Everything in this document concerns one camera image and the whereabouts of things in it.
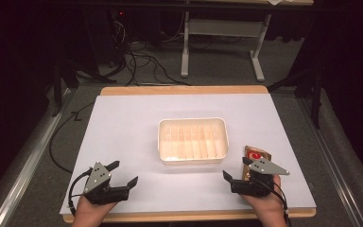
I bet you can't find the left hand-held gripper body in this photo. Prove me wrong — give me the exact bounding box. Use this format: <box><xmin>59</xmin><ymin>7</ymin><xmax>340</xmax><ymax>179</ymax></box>
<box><xmin>83</xmin><ymin>161</ymin><xmax>130</xmax><ymax>205</ymax></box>

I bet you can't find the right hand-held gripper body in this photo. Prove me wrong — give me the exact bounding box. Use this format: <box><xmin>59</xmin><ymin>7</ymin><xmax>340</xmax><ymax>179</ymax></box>
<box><xmin>231</xmin><ymin>157</ymin><xmax>291</xmax><ymax>199</ymax></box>

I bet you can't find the golden snack packet red label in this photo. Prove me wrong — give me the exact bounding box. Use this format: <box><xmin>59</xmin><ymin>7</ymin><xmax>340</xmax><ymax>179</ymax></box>
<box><xmin>242</xmin><ymin>145</ymin><xmax>272</xmax><ymax>183</ymax></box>

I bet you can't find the white plastic basket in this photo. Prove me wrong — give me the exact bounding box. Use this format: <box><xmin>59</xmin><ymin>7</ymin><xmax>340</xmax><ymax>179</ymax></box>
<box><xmin>157</xmin><ymin>116</ymin><xmax>230</xmax><ymax>166</ymax></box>

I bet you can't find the person's right hand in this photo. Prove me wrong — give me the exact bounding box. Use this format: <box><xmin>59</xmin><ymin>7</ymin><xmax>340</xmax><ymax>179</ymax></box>
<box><xmin>240</xmin><ymin>174</ymin><xmax>288</xmax><ymax>227</ymax></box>

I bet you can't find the person's left hand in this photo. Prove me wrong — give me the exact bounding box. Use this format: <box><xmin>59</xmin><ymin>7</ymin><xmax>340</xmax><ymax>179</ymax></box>
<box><xmin>71</xmin><ymin>194</ymin><xmax>118</xmax><ymax>227</ymax></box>

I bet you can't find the white paper sheet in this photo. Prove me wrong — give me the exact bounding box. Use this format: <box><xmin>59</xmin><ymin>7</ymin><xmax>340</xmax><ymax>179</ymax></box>
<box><xmin>59</xmin><ymin>93</ymin><xmax>317</xmax><ymax>216</ymax></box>

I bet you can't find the black stand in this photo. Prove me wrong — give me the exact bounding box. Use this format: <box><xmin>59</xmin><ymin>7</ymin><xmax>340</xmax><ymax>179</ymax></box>
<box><xmin>267</xmin><ymin>67</ymin><xmax>325</xmax><ymax>130</ymax></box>
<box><xmin>50</xmin><ymin>55</ymin><xmax>80</xmax><ymax>118</ymax></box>

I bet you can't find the black computer tower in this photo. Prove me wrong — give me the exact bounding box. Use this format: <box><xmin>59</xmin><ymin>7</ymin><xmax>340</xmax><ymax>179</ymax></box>
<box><xmin>106</xmin><ymin>8</ymin><xmax>131</xmax><ymax>65</ymax></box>

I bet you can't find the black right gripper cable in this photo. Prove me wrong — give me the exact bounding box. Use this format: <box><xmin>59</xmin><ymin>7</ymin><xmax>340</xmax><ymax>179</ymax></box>
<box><xmin>254</xmin><ymin>177</ymin><xmax>290</xmax><ymax>221</ymax></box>

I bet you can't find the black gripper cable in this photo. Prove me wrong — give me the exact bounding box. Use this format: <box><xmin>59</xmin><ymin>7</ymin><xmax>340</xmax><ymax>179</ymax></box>
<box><xmin>67</xmin><ymin>167</ymin><xmax>95</xmax><ymax>218</ymax></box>
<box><xmin>254</xmin><ymin>177</ymin><xmax>290</xmax><ymax>221</ymax></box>

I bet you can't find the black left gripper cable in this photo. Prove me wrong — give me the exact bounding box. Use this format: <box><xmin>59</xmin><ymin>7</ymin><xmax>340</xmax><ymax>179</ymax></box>
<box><xmin>67</xmin><ymin>167</ymin><xmax>95</xmax><ymax>218</ymax></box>

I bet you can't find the black floor cable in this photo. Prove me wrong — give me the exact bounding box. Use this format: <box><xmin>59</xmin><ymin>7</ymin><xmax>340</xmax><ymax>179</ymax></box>
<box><xmin>48</xmin><ymin>101</ymin><xmax>96</xmax><ymax>175</ymax></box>

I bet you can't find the metal floor rail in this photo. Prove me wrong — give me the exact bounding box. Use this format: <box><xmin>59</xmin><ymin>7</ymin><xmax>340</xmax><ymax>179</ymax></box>
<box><xmin>0</xmin><ymin>87</ymin><xmax>78</xmax><ymax>227</ymax></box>
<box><xmin>296</xmin><ymin>96</ymin><xmax>363</xmax><ymax>227</ymax></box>

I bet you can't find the tangle of black cables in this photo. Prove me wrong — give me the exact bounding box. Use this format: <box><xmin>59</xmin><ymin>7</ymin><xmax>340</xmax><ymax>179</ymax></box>
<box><xmin>105</xmin><ymin>18</ymin><xmax>192</xmax><ymax>87</ymax></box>

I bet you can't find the white metal desk frame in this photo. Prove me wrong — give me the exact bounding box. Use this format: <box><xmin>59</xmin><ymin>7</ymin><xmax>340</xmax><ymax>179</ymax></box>
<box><xmin>180</xmin><ymin>9</ymin><xmax>273</xmax><ymax>83</ymax></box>

